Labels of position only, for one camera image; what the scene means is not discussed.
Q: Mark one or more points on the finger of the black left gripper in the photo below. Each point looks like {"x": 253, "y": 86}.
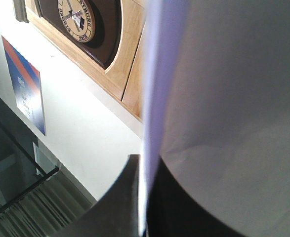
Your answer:
{"x": 173, "y": 213}
{"x": 116, "y": 213}

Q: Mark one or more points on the white paper sheet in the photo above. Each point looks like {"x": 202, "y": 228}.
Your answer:
{"x": 216, "y": 109}

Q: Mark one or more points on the red blue wall poster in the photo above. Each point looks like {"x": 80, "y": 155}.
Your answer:
{"x": 26, "y": 83}

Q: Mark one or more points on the round wall clock plaque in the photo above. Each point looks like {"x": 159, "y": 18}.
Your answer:
{"x": 92, "y": 25}

